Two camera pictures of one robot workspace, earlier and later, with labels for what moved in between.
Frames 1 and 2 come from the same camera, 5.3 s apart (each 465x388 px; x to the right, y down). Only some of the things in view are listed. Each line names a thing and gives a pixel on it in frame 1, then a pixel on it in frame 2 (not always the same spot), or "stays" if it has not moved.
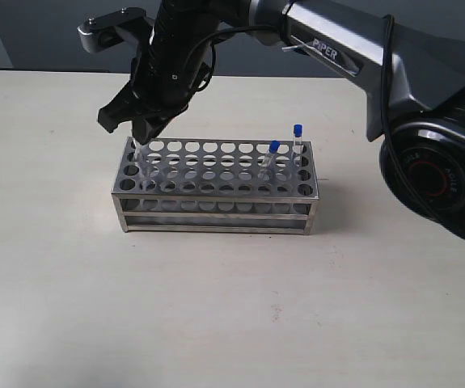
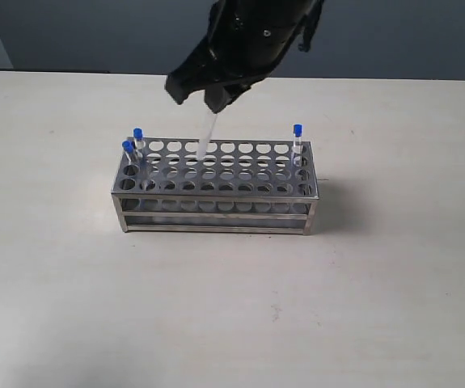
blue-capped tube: (297, 146) stays
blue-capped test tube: (273, 149) → (206, 137)
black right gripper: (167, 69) → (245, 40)
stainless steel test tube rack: (217, 186) stays
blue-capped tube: (144, 152) stays
